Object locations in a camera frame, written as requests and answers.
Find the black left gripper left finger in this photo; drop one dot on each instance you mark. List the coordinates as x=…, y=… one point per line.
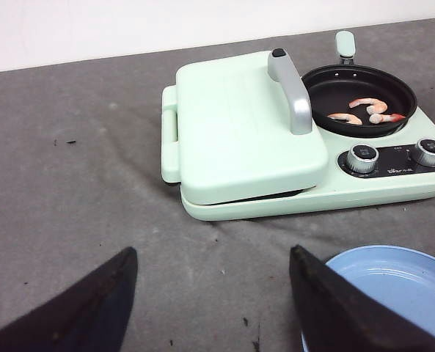
x=91, y=315

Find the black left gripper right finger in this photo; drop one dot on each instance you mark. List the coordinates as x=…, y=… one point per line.
x=342, y=315

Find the breakfast maker lid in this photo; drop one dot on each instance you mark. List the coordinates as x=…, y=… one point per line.
x=245, y=129

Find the mint green breakfast maker base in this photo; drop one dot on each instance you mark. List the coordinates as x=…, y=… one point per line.
x=396, y=177

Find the left pink shrimp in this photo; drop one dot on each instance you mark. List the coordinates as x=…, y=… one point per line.
x=348, y=118

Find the pink shrimp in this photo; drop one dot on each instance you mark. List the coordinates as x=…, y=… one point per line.
x=348, y=118
x=374, y=105

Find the shrimp pieces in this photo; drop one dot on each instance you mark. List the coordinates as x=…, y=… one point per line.
x=382, y=118

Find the upper pink shrimp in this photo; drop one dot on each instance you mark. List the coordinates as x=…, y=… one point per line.
x=374, y=105

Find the blue plate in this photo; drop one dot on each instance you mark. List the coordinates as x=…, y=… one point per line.
x=397, y=282

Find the left silver knob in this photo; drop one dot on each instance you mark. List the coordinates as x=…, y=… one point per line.
x=362, y=158

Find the silver knob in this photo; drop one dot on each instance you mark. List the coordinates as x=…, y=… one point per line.
x=424, y=152
x=362, y=158

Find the right silver knob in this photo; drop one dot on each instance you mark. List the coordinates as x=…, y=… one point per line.
x=424, y=152

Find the black frying pan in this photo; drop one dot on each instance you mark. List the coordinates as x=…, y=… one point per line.
x=332, y=87

